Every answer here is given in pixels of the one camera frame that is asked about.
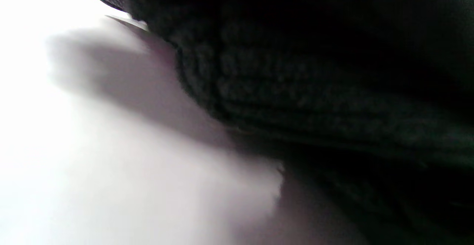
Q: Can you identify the black backpack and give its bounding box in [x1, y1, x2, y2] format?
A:
[148, 16, 474, 245]

